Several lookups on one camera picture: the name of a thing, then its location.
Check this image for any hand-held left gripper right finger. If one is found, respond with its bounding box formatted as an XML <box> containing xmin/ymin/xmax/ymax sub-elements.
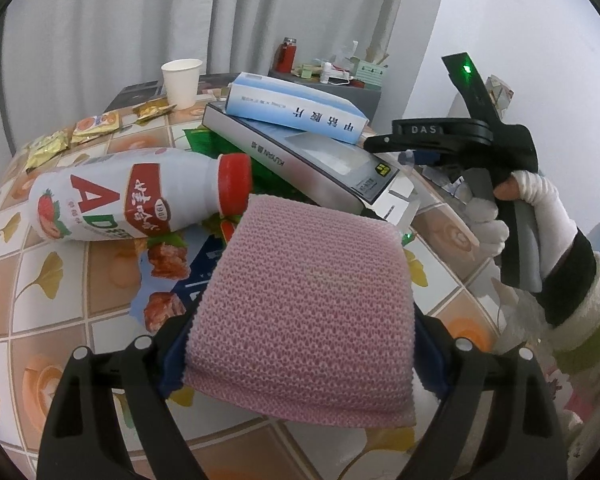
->
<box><xmin>399</xmin><ymin>304</ymin><xmax>568</xmax><ymax>480</ymax></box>

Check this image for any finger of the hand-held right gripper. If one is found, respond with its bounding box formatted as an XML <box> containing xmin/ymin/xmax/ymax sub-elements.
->
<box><xmin>364</xmin><ymin>117</ymin><xmax>493</xmax><ymax>155</ymax></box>

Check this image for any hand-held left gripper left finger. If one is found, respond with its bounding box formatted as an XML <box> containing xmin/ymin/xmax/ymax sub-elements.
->
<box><xmin>36</xmin><ymin>310</ymin><xmax>201</xmax><ymax>480</ymax></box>

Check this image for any silver cable box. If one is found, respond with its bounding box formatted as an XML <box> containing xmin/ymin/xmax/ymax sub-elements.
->
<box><xmin>201</xmin><ymin>101</ymin><xmax>421</xmax><ymax>223</ymax></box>

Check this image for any pink knit sponge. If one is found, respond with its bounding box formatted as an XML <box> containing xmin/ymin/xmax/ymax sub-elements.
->
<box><xmin>184</xmin><ymin>192</ymin><xmax>417</xmax><ymax>428</ymax></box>

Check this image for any white red-capped drink bottle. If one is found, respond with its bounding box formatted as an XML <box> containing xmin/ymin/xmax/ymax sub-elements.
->
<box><xmin>28</xmin><ymin>147</ymin><xmax>253</xmax><ymax>243</ymax></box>

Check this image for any person's right forearm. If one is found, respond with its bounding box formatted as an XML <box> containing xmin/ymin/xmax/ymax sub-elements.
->
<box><xmin>537</xmin><ymin>230</ymin><xmax>600</xmax><ymax>441</ymax></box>

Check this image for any person's right hand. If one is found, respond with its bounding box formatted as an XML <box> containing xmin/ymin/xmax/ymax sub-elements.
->
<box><xmin>467</xmin><ymin>170</ymin><xmax>581</xmax><ymax>281</ymax></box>

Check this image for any green tissue box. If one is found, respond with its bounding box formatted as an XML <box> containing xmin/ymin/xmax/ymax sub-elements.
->
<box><xmin>355</xmin><ymin>57</ymin><xmax>390</xmax><ymax>90</ymax></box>

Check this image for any printed snack bag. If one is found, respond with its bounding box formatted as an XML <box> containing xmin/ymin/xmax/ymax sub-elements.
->
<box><xmin>140</xmin><ymin>210</ymin><xmax>246</xmax><ymax>333</ymax></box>

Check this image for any blue white carton box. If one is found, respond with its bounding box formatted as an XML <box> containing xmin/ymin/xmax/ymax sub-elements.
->
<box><xmin>223</xmin><ymin>72</ymin><xmax>370</xmax><ymax>146</ymax></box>

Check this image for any red thermos bottle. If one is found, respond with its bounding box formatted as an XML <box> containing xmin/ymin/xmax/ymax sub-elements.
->
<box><xmin>279</xmin><ymin>37</ymin><xmax>298</xmax><ymax>73</ymax></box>

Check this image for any green foil packet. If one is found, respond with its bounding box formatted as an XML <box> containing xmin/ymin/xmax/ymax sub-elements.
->
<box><xmin>182</xmin><ymin>127</ymin><xmax>311</xmax><ymax>201</ymax></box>

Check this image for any white paper cup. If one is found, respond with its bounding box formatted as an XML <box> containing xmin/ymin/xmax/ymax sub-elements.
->
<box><xmin>161</xmin><ymin>58</ymin><xmax>203</xmax><ymax>111</ymax></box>

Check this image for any yellow snack packet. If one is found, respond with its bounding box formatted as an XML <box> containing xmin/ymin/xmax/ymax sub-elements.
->
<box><xmin>25</xmin><ymin>130</ymin><xmax>71</xmax><ymax>171</ymax></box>

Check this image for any orange white snack packet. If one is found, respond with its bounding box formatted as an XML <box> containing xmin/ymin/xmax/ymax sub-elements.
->
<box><xmin>72</xmin><ymin>112</ymin><xmax>121</xmax><ymax>143</ymax></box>

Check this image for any gold snack packet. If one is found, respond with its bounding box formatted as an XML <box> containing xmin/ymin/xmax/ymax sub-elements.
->
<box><xmin>132</xmin><ymin>101</ymin><xmax>178</xmax><ymax>123</ymax></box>

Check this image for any dark grey board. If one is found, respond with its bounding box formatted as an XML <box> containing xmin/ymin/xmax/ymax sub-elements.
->
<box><xmin>104</xmin><ymin>72</ymin><xmax>241</xmax><ymax>113</ymax></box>

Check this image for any grey curtain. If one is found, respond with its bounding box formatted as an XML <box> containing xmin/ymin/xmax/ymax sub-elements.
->
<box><xmin>0</xmin><ymin>0</ymin><xmax>451</xmax><ymax>126</ymax></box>

